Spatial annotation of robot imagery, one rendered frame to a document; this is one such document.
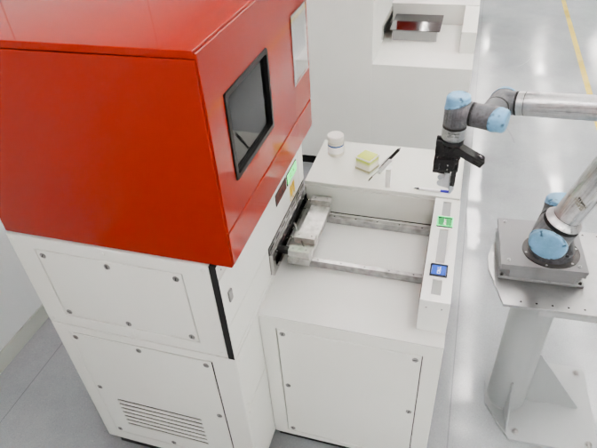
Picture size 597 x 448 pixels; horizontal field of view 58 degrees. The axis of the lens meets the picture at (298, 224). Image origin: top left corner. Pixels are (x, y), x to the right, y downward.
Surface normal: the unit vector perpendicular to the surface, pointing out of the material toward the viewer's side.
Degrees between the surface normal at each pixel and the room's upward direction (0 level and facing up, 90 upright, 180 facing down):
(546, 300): 0
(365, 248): 0
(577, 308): 0
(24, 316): 90
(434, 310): 90
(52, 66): 90
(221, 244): 90
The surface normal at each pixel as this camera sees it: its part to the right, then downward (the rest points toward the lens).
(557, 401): -0.24, 0.62
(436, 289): -0.06, -0.78
